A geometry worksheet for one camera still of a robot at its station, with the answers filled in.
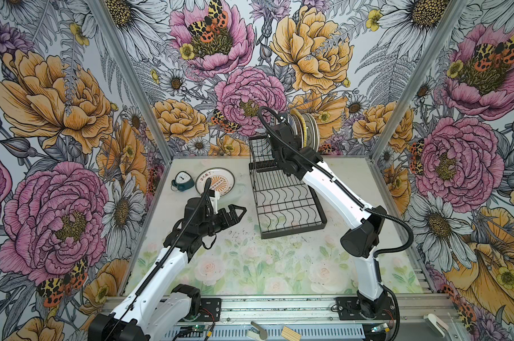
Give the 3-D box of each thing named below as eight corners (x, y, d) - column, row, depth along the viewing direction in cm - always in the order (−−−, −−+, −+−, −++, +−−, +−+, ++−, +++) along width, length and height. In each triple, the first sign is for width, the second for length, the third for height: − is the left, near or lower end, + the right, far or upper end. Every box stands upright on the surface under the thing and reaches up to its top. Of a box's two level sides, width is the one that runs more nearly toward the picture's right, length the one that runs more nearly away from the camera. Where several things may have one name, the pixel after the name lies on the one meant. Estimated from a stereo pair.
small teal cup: (172, 191, 108) (169, 186, 105) (177, 175, 114) (175, 170, 111) (192, 191, 108) (190, 186, 105) (196, 175, 114) (194, 170, 112)
